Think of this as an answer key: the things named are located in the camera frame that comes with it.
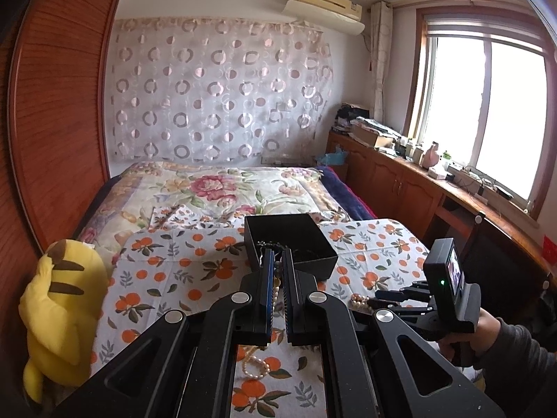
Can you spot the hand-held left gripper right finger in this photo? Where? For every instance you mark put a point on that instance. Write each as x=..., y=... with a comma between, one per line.
x=286, y=283

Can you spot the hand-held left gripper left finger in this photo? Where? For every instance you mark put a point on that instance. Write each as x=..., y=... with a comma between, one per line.
x=267, y=283

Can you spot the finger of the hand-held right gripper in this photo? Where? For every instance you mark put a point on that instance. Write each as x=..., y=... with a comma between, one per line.
x=409, y=291
x=409, y=310

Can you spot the black jewelry box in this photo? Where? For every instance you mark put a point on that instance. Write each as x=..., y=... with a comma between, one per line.
x=300, y=235

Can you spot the person's right forearm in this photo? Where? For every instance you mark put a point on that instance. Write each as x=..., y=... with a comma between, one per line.
x=522, y=365

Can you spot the person's right hand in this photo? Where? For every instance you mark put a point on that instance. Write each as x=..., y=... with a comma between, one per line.
x=485, y=335

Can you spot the orange fruit print cloth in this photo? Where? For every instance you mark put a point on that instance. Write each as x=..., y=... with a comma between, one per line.
x=174, y=270

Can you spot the folded small orange print cloth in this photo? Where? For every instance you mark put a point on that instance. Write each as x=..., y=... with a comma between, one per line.
x=191, y=217

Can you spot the red paper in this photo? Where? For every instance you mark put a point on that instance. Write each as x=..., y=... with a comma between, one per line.
x=550, y=250

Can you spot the wooden cabinet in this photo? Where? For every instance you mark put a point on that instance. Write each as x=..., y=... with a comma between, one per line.
x=391, y=183

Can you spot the white power strip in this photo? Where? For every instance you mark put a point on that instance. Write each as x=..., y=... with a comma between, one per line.
x=468, y=178

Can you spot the dark blue blanket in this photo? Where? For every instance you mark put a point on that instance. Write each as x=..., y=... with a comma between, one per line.
x=348, y=191

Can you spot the floral bedspread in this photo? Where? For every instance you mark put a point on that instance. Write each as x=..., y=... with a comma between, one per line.
x=209, y=187

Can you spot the white tissue box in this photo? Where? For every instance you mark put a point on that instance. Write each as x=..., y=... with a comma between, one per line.
x=437, y=172

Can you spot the pink vase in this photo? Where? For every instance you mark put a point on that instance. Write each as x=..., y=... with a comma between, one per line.
x=431, y=154

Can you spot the blue plastic bag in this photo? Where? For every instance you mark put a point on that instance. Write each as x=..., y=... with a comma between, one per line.
x=333, y=156

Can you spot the pile of books and boxes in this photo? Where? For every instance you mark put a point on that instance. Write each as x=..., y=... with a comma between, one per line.
x=370, y=130

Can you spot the window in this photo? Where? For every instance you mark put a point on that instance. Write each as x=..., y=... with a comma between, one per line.
x=478, y=109

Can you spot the sheer circle pattern curtain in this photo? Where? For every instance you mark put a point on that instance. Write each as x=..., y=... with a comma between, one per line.
x=217, y=91

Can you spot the yellow plush toy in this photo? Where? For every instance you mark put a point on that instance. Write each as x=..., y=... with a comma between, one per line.
x=61, y=313

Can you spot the beige window curtain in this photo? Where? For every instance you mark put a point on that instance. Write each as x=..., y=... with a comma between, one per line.
x=380, y=61

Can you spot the wooden wardrobe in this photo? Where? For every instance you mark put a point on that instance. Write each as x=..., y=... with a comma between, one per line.
x=56, y=117

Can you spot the wall air conditioner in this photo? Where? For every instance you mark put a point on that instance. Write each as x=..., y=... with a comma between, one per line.
x=324, y=8

